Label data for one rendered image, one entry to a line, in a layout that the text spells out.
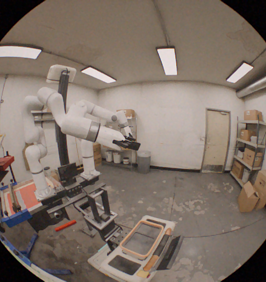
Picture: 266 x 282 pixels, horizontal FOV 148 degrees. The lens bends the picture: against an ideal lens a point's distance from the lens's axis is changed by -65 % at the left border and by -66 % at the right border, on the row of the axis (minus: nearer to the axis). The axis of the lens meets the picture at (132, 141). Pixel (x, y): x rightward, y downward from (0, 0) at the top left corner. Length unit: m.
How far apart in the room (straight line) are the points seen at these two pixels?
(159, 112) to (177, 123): 0.66
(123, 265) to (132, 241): 0.17
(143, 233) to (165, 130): 3.21
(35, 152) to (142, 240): 0.72
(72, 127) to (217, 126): 3.78
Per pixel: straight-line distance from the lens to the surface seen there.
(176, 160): 3.69
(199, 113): 3.60
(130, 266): 0.65
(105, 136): 0.36
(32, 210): 0.97
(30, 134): 0.68
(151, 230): 0.65
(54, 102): 0.52
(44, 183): 0.74
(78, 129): 0.37
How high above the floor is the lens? 1.54
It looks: 9 degrees down
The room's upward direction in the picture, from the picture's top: straight up
